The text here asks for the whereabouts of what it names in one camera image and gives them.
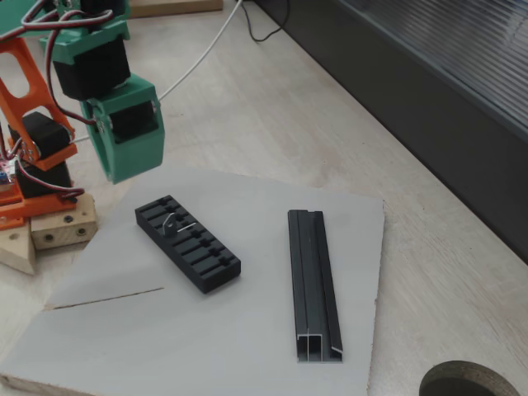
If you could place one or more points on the orange 3D-printed circuit board mount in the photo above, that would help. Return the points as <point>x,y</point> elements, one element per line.
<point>10,222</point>

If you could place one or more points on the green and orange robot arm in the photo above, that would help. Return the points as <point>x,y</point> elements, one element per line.
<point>90,70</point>

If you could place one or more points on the wooden base block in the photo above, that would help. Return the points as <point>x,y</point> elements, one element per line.
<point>62,227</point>

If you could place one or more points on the small bent metal pin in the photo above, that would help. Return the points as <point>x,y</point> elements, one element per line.
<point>169,224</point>

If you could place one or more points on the black slotted rack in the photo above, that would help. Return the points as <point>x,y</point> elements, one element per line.
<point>206,268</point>

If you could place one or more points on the grey plywood board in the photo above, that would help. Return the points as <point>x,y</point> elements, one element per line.
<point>206,338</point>

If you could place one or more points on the black aluminium profile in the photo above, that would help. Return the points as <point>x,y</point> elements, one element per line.
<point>309,288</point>

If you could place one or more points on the striped window glass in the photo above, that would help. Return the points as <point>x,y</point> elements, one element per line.
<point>474,41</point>

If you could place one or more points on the wooden plank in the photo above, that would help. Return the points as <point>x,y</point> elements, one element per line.
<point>18,251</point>

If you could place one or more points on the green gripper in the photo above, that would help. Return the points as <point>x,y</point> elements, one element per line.
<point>133,156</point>

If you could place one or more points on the red controller board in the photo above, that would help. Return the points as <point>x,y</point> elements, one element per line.
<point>5,173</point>

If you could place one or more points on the light wooden board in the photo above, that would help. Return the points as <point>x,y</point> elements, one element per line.
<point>177,7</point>

